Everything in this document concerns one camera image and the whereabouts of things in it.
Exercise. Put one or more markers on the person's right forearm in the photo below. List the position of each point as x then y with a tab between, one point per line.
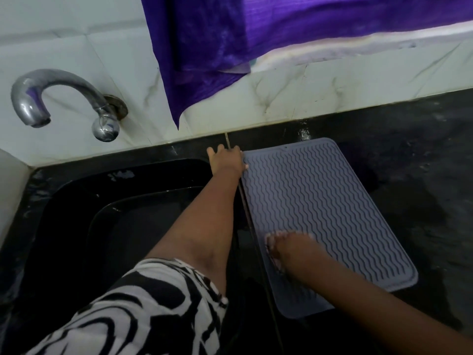
373	310

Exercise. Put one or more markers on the chrome wall tap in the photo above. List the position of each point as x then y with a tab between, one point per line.
66	103

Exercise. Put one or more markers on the grey ribbed silicone drying mat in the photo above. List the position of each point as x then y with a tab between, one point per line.
321	221

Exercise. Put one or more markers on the person's left thumb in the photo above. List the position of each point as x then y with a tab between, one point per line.
244	167

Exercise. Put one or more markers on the black and white patterned sleeve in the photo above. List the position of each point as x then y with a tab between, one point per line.
140	310

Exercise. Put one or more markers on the person's right fingers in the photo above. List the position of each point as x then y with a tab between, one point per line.
273	247

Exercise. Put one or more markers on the purple curtain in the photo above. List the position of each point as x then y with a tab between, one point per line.
273	40

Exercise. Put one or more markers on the black sink basin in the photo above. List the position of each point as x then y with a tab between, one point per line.
122	232

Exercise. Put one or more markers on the person's left forearm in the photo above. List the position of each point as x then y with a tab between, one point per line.
199	225

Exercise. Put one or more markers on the person's left hand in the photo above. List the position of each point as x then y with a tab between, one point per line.
225	160

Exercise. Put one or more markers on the person's right hand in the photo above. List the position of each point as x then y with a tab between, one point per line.
292	251

